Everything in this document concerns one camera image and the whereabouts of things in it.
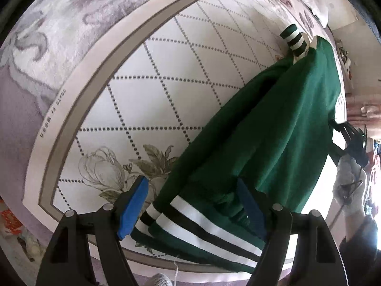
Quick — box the white pillow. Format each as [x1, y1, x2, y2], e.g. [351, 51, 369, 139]
[290, 0, 331, 26]

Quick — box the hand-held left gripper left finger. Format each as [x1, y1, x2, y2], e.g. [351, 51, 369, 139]
[36, 176, 149, 286]

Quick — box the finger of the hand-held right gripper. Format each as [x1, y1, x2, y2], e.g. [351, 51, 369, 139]
[329, 119, 367, 145]
[330, 141, 370, 168]

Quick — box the floral patterned mat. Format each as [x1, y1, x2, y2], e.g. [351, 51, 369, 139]
[22, 0, 349, 283]

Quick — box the purple floral blanket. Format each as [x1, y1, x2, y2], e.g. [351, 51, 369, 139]
[0, 0, 331, 286]

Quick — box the person's right hand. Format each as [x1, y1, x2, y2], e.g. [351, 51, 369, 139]
[333, 154, 367, 215]

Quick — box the white nightstand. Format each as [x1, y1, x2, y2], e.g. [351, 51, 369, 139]
[335, 39, 355, 78]

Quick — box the person's right forearm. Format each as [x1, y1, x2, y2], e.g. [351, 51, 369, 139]
[339, 214, 380, 286]

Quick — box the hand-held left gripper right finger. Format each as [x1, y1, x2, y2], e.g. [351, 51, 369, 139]
[236, 178, 349, 286]

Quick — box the pink floral curtain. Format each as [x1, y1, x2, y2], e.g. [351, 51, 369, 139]
[345, 92, 381, 143]

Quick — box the green varsity jacket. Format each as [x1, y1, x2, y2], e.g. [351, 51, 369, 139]
[130, 24, 343, 275]

